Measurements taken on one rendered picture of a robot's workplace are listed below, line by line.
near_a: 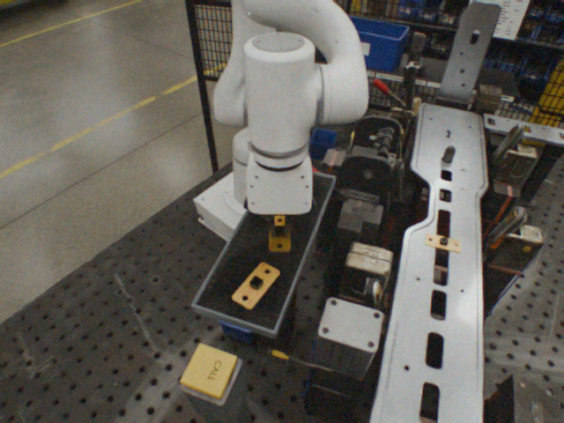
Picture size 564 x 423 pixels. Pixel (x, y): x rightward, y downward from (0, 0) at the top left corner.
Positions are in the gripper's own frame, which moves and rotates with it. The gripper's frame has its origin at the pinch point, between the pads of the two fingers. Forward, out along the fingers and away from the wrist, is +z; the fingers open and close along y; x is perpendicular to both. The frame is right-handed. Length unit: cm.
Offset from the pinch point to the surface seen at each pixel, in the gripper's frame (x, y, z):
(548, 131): 59, 91, 18
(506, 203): 28, 63, 22
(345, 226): 7.3, 13.4, 8.7
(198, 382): -26.5, -10.8, 2.4
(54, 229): 102, -141, 119
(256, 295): -13.1, -3.7, 2.2
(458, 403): -25.1, 30.9, 18.4
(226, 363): -23.8, -7.4, 2.4
